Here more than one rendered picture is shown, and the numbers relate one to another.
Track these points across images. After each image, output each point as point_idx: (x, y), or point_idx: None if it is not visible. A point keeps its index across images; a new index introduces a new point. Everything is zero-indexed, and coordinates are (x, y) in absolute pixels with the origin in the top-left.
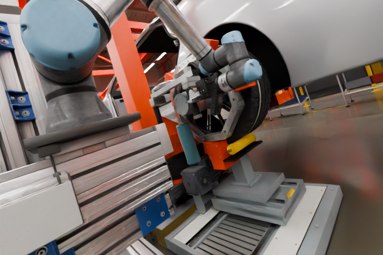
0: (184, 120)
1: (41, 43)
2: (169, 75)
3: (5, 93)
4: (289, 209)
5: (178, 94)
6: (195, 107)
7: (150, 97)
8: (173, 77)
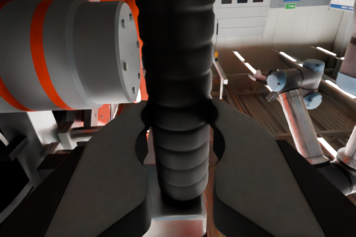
0: None
1: None
2: (103, 123)
3: None
4: None
5: (136, 96)
6: (198, 58)
7: (141, 63)
8: (97, 121)
